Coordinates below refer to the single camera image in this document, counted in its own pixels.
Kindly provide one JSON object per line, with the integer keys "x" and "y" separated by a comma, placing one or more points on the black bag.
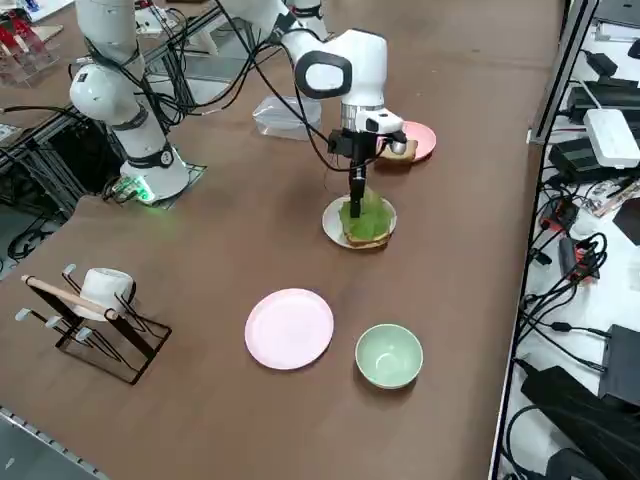
{"x": 575, "y": 425}

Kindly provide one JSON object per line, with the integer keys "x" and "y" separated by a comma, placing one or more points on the pale pink plate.
{"x": 290, "y": 330}

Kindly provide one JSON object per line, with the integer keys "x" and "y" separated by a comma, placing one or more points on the brown bread slice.
{"x": 395, "y": 159}
{"x": 365, "y": 242}

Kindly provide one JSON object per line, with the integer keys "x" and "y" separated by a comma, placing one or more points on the black gripper side box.
{"x": 340, "y": 142}

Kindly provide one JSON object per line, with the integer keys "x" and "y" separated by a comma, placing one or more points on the green lettuce leaf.
{"x": 372, "y": 222}

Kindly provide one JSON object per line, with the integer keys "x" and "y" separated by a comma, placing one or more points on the aluminium frame post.
{"x": 552, "y": 95}

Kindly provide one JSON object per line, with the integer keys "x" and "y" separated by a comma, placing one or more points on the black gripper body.
{"x": 361, "y": 147}

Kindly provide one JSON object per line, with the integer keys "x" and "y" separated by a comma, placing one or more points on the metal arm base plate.
{"x": 196, "y": 177}

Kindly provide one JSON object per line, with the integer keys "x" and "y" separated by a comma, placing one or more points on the small black adapter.
{"x": 601, "y": 62}

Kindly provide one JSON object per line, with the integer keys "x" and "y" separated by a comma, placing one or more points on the clear acrylic shelf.
{"x": 30, "y": 65}

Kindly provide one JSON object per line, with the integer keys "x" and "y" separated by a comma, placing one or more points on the white cup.
{"x": 102, "y": 287}

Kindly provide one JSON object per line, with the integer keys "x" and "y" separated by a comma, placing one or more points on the printed packet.
{"x": 612, "y": 196}

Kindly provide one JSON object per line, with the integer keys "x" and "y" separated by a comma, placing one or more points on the clear plastic container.
{"x": 270, "y": 125}

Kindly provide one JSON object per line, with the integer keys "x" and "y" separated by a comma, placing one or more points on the white plate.
{"x": 331, "y": 220}

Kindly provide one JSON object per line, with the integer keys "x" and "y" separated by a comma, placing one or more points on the metal rail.
{"x": 30, "y": 440}

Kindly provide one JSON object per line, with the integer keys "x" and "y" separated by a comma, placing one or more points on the flat black box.
{"x": 607, "y": 97}

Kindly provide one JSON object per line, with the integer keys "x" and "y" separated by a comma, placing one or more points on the large black box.
{"x": 625, "y": 365}

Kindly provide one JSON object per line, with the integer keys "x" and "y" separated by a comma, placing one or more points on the pale green bowl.
{"x": 387, "y": 360}

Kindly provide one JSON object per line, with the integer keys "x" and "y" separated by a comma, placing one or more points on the salmon pink plate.
{"x": 425, "y": 140}

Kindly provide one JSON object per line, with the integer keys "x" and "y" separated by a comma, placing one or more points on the black orange adapter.
{"x": 580, "y": 260}

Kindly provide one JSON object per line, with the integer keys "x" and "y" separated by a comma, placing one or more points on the black table frame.
{"x": 75, "y": 150}

